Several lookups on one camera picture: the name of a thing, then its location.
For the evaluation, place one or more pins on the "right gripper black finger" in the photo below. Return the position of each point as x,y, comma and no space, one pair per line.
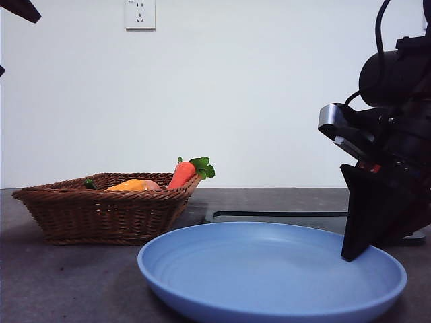
362,208

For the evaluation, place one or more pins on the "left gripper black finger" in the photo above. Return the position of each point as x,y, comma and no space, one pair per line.
1,70
20,9

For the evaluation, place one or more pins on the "blue round plate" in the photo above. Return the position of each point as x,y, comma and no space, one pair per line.
252,276

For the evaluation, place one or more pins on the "brown wicker basket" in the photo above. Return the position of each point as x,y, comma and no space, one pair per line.
101,215

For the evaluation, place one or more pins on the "black rectangular tray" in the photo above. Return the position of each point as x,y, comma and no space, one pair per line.
269,214

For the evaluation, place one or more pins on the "green chili pepper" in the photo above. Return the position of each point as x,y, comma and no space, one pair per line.
89,184

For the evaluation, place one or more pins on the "orange toy carrot green leaves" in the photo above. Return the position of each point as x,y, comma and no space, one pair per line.
182,175

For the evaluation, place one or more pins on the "brown egg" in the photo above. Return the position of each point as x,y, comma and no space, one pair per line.
154,185

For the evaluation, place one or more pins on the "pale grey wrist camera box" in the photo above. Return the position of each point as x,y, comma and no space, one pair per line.
336,121

